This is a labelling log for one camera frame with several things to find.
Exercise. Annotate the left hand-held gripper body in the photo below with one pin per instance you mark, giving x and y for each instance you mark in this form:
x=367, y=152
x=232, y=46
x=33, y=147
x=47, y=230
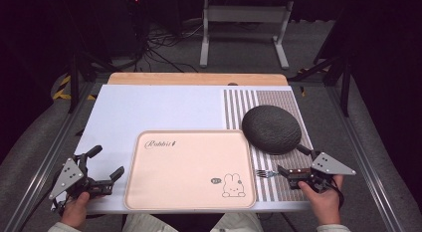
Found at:
x=69, y=177

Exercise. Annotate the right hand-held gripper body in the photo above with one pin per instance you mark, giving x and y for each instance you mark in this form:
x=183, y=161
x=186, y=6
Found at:
x=328, y=165

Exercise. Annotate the person's left hand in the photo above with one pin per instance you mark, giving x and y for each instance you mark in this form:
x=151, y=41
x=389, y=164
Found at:
x=74, y=212

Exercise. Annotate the person's right hand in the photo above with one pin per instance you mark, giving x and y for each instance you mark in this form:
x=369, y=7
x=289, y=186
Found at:
x=325, y=205

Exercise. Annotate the dark round textured plate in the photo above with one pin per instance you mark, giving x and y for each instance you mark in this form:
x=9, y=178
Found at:
x=270, y=129

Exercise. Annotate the grey striped placemat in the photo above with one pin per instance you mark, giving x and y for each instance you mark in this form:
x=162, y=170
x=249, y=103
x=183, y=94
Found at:
x=282, y=99

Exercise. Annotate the white table mat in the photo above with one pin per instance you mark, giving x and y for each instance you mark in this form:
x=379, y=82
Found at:
x=149, y=109

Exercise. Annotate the yellow black floor tape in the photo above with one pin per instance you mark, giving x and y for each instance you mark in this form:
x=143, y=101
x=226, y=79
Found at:
x=63, y=89

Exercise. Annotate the black tripod stand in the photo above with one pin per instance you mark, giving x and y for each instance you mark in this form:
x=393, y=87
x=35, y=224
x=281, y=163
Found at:
x=345, y=82
x=74, y=82

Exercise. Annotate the pink tray with rabbit print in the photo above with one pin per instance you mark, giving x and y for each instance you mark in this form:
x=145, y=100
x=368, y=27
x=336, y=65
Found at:
x=189, y=172

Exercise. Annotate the dark cabinet with red light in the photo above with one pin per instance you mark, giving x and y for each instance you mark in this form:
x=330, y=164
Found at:
x=134, y=23

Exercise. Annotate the white metal stand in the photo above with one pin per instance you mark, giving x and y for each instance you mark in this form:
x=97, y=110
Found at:
x=245, y=14

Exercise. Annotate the aluminium frame rail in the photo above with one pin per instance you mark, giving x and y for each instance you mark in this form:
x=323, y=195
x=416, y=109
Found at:
x=361, y=159
x=43, y=165

